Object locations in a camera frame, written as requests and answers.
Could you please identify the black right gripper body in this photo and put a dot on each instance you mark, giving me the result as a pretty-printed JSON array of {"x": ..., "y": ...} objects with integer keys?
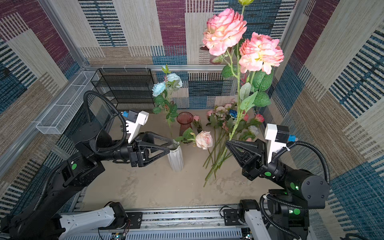
[{"x": 274, "y": 169}]

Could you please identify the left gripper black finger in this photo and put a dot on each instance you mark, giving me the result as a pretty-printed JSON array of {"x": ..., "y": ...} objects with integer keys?
[
  {"x": 153, "y": 140},
  {"x": 147, "y": 156}
]

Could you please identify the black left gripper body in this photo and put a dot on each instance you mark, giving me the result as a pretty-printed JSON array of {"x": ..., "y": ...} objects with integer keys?
[{"x": 127, "y": 154}]

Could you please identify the white ribbed ceramic vase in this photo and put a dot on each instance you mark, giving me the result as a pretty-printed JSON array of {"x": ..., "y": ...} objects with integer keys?
[{"x": 175, "y": 157}]

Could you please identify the large blush pink rose stem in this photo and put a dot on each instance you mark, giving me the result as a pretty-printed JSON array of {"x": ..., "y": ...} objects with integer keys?
[{"x": 203, "y": 140}]

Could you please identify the white and pale blue rose stem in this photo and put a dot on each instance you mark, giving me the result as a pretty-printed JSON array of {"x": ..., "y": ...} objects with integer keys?
[{"x": 162, "y": 93}]

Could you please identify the pink peony double stem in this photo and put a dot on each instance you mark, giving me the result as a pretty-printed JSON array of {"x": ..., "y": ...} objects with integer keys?
[{"x": 249, "y": 61}]

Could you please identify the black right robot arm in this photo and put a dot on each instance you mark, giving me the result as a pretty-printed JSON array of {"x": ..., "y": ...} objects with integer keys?
[{"x": 280, "y": 214}]

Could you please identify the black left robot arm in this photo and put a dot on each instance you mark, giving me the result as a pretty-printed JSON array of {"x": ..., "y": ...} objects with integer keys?
[{"x": 40, "y": 220}]

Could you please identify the red ribbed glass vase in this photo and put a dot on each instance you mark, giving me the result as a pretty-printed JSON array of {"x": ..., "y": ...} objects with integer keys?
[{"x": 185, "y": 119}]

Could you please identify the cream white rose stem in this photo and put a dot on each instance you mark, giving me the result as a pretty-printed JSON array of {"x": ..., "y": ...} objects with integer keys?
[{"x": 254, "y": 130}]

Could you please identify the dark pink rose stem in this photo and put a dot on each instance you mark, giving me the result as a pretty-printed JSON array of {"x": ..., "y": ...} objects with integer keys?
[{"x": 259, "y": 118}]

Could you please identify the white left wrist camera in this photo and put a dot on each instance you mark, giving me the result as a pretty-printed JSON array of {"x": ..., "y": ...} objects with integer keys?
[{"x": 134, "y": 121}]

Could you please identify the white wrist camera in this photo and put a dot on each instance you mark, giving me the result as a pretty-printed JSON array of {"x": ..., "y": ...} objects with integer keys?
[
  {"x": 277, "y": 137},
  {"x": 134, "y": 121}
]

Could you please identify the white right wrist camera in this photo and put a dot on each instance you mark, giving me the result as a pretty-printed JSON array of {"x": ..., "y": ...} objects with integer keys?
[{"x": 277, "y": 137}]

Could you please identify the black wire mesh shelf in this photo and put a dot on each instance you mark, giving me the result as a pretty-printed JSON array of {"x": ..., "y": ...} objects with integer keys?
[{"x": 127, "y": 89}]

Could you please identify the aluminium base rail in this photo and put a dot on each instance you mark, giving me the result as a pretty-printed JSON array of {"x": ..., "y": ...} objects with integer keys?
[{"x": 233, "y": 222}]

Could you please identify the white wire mesh basket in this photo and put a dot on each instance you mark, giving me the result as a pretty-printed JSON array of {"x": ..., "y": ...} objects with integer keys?
[{"x": 59, "y": 116}]

